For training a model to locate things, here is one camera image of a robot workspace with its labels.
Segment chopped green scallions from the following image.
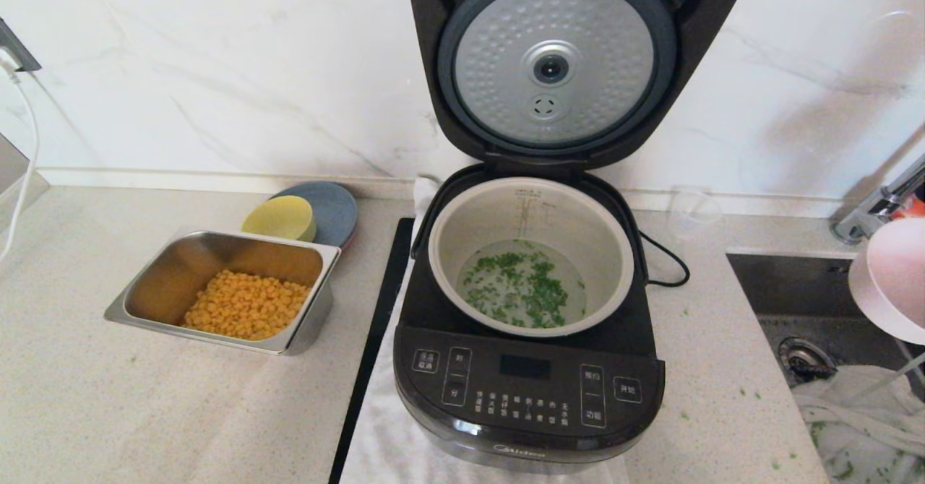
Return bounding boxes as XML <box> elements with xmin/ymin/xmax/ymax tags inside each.
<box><xmin>462</xmin><ymin>251</ymin><xmax>585</xmax><ymax>328</ymax></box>

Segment black rice cooker lid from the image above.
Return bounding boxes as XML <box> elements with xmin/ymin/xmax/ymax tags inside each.
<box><xmin>403</xmin><ymin>0</ymin><xmax>750</xmax><ymax>174</ymax></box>

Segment pink bowl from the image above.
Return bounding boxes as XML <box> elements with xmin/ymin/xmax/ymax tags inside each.
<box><xmin>849</xmin><ymin>217</ymin><xmax>925</xmax><ymax>346</ymax></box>

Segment grey inner cooking pot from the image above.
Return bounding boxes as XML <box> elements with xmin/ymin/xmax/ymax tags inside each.
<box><xmin>428</xmin><ymin>176</ymin><xmax>635</xmax><ymax>339</ymax></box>

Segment yellow bowl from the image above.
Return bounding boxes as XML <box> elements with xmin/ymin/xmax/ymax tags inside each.
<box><xmin>241</xmin><ymin>195</ymin><xmax>317</xmax><ymax>244</ymax></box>

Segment blue grey plate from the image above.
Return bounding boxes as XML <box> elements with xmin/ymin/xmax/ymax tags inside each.
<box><xmin>269</xmin><ymin>181</ymin><xmax>359</xmax><ymax>250</ymax></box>

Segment white towel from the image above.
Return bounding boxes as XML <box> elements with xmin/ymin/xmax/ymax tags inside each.
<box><xmin>340</xmin><ymin>177</ymin><xmax>629</xmax><ymax>484</ymax></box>

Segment clear plastic measuring cup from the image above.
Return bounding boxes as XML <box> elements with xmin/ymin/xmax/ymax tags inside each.
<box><xmin>668</xmin><ymin>186</ymin><xmax>723</xmax><ymax>238</ymax></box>

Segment yellow corn kernels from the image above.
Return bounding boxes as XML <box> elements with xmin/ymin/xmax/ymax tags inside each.
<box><xmin>182</xmin><ymin>269</ymin><xmax>313</xmax><ymax>342</ymax></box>

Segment stainless steel tray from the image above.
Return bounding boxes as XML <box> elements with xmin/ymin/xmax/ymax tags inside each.
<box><xmin>103</xmin><ymin>230</ymin><xmax>342</xmax><ymax>357</ymax></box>

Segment metal sink drain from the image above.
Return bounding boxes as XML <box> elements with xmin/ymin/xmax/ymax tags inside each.
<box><xmin>779</xmin><ymin>337</ymin><xmax>839</xmax><ymax>384</ymax></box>

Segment chrome faucet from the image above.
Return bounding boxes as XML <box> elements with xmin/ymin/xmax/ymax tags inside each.
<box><xmin>831</xmin><ymin>155</ymin><xmax>925</xmax><ymax>246</ymax></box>

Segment white cloth with green bits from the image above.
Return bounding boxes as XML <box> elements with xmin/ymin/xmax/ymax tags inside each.
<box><xmin>791</xmin><ymin>365</ymin><xmax>925</xmax><ymax>484</ymax></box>

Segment grey metal panel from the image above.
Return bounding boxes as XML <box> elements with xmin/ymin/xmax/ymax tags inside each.
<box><xmin>0</xmin><ymin>134</ymin><xmax>50</xmax><ymax>235</ymax></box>

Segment black power cord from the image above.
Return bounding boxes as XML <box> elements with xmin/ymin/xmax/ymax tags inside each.
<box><xmin>640</xmin><ymin>231</ymin><xmax>691</xmax><ymax>288</ymax></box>

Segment white power cable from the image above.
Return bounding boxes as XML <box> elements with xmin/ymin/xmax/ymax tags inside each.
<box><xmin>0</xmin><ymin>51</ymin><xmax>40</xmax><ymax>264</ymax></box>

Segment dark wall socket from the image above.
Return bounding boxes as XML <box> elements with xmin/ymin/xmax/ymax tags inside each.
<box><xmin>0</xmin><ymin>18</ymin><xmax>43</xmax><ymax>74</ymax></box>

